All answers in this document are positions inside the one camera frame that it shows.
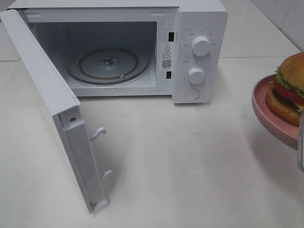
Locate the white microwave oven body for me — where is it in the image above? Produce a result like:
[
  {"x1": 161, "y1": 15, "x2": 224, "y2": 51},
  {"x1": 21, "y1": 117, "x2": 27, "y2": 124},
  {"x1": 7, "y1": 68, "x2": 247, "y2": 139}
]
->
[{"x1": 5, "y1": 0, "x2": 228, "y2": 104}]

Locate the white microwave knob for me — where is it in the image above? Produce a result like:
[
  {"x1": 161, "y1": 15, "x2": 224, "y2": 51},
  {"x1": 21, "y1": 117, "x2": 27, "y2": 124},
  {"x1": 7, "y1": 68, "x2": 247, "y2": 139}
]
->
[
  {"x1": 188, "y1": 67, "x2": 205, "y2": 85},
  {"x1": 191, "y1": 35, "x2": 211, "y2": 57}
]

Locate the pink plate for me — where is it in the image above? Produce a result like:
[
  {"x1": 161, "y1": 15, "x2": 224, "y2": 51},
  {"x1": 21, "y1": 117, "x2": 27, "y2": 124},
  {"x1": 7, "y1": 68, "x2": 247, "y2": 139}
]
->
[{"x1": 252, "y1": 74, "x2": 299, "y2": 150}]

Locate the glass microwave turntable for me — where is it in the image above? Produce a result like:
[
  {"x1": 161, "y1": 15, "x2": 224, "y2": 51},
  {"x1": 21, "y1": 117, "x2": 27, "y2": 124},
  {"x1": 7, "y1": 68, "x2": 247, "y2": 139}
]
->
[{"x1": 66, "y1": 47, "x2": 151, "y2": 86}]

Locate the burger with lettuce tomato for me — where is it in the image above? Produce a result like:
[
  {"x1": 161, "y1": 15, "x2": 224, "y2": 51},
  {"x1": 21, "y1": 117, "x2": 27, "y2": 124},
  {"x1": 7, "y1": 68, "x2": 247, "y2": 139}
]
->
[{"x1": 266, "y1": 52, "x2": 304, "y2": 126}]

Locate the white round door-release button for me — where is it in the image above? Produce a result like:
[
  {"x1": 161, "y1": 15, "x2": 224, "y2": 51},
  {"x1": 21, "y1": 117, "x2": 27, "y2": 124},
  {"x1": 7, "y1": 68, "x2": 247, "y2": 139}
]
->
[{"x1": 185, "y1": 89, "x2": 200, "y2": 101}]

